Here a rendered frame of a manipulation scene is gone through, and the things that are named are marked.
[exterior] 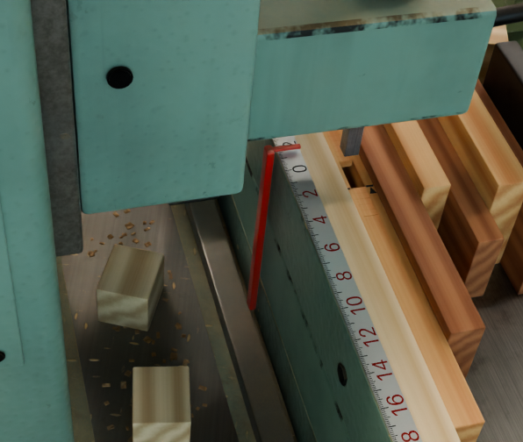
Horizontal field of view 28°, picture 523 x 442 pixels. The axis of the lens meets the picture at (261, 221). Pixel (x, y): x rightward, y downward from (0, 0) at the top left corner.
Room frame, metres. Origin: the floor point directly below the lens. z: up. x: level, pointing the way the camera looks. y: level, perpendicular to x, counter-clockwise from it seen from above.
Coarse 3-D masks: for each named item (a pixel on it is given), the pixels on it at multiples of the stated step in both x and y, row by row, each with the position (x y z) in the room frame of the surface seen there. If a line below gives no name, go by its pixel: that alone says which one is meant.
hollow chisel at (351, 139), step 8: (352, 128) 0.45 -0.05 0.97; (360, 128) 0.45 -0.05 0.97; (344, 136) 0.45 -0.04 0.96; (352, 136) 0.45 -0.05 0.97; (360, 136) 0.45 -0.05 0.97; (344, 144) 0.45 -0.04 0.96; (352, 144) 0.45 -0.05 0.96; (360, 144) 0.45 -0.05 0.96; (344, 152) 0.45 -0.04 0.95; (352, 152) 0.45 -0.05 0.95
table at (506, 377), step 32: (256, 192) 0.46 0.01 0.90; (288, 288) 0.39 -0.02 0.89; (512, 288) 0.40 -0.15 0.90; (288, 320) 0.38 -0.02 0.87; (512, 320) 0.38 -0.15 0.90; (288, 352) 0.38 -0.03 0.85; (480, 352) 0.35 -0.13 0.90; (512, 352) 0.36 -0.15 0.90; (320, 384) 0.33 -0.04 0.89; (480, 384) 0.33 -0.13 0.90; (512, 384) 0.33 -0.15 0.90; (320, 416) 0.32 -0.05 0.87; (512, 416) 0.31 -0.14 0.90
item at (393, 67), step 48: (288, 0) 0.42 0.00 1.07; (336, 0) 0.43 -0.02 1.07; (384, 0) 0.43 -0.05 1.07; (432, 0) 0.44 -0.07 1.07; (480, 0) 0.44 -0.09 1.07; (288, 48) 0.40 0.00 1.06; (336, 48) 0.41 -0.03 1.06; (384, 48) 0.41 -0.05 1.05; (432, 48) 0.42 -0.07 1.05; (480, 48) 0.43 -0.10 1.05; (288, 96) 0.40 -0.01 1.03; (336, 96) 0.41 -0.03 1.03; (384, 96) 0.42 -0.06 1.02; (432, 96) 0.43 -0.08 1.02
